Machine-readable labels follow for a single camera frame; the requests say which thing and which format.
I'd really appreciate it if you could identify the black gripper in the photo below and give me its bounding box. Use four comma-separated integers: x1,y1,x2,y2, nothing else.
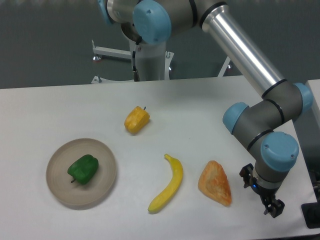
239,163,285,218

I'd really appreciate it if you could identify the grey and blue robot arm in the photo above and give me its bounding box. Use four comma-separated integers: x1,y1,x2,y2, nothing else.
98,0,313,217

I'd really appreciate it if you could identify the yellow toy bell pepper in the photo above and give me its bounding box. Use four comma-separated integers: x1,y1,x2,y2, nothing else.
124,106,150,134

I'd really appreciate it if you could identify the green toy bell pepper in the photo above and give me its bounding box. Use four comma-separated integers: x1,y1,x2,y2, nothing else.
67,154,99,185

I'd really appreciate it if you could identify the beige round plate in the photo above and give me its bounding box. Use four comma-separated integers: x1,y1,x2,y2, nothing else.
46,138,117,210

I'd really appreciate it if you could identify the orange toy triangular pastry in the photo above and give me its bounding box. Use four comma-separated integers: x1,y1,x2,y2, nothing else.
197,160,232,207

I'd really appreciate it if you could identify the black device at table edge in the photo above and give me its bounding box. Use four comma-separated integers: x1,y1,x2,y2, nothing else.
300,169,320,229

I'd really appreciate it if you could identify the yellow toy banana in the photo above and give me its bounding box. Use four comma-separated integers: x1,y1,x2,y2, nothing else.
147,153,184,214

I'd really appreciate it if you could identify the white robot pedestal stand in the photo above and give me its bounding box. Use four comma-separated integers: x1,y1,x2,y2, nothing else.
90,39,235,85

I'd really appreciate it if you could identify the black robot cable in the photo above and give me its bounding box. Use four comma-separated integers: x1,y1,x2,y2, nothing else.
131,36,143,82

